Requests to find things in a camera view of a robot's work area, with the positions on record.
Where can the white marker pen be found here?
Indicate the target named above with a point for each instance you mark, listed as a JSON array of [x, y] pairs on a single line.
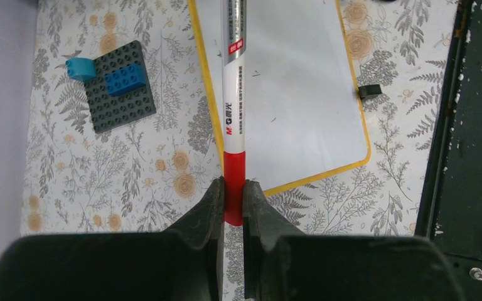
[[233, 23]]

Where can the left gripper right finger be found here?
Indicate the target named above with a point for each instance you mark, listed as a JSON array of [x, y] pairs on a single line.
[[283, 263]]

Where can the yellow framed whiteboard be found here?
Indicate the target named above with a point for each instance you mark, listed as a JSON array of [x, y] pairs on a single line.
[[303, 116]]

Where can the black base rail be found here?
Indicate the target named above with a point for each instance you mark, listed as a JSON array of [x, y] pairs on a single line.
[[450, 212]]

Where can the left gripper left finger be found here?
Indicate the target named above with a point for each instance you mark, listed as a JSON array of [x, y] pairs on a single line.
[[182, 262]]

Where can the grey lego baseplate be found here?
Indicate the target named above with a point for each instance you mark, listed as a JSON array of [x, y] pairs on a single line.
[[108, 112]]

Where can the light blue lego brick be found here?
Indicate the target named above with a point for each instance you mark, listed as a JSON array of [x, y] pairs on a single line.
[[80, 69]]

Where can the red marker cap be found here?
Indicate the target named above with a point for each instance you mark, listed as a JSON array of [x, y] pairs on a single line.
[[234, 178]]

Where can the floral tablecloth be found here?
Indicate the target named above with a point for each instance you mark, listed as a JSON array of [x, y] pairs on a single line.
[[146, 174]]

